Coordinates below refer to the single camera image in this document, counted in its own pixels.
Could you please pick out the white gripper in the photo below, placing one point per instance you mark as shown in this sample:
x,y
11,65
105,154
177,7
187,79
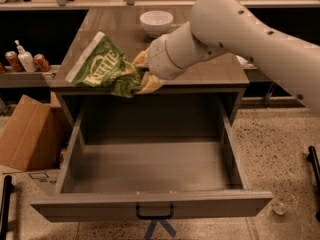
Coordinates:
x,y
159,56

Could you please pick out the green jalapeno chip bag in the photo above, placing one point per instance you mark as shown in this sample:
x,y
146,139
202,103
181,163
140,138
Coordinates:
x,y
103,65

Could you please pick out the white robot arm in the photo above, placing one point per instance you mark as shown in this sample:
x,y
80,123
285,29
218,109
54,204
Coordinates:
x,y
216,27

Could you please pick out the grey drawer cabinet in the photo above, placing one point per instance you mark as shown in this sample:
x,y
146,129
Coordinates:
x,y
120,25

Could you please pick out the open grey top drawer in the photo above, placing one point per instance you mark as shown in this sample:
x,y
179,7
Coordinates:
x,y
153,150

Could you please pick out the white ceramic bowl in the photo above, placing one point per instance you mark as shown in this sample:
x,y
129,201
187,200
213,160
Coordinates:
x,y
156,23

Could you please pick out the folded white cloth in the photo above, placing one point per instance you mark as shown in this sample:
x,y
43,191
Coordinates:
x,y
244,63

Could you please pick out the red soda can right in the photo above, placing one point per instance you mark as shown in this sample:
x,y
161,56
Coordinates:
x,y
42,62

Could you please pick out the red soda can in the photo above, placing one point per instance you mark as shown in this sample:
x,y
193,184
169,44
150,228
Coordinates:
x,y
42,62
13,60

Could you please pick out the white pump bottle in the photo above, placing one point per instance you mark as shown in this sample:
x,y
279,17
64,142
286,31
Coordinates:
x,y
25,58

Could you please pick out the brown cardboard box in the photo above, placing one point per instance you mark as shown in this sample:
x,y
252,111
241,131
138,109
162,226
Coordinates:
x,y
33,137

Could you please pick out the red soda can left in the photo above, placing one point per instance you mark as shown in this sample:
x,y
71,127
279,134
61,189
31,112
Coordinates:
x,y
13,60

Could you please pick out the grey side shelf left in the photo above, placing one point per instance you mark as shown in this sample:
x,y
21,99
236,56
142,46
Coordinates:
x,y
12,79

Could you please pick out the black bar left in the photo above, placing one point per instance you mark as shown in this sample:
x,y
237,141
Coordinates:
x,y
5,204

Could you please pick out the black bar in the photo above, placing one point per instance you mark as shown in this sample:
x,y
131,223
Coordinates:
x,y
5,204
313,159

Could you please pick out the black bar right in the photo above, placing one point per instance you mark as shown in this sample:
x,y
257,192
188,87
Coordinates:
x,y
313,159

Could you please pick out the clear glass cup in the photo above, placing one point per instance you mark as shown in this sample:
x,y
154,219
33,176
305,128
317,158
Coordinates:
x,y
284,204

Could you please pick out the black drawer handle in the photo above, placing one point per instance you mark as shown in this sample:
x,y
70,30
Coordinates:
x,y
148,212

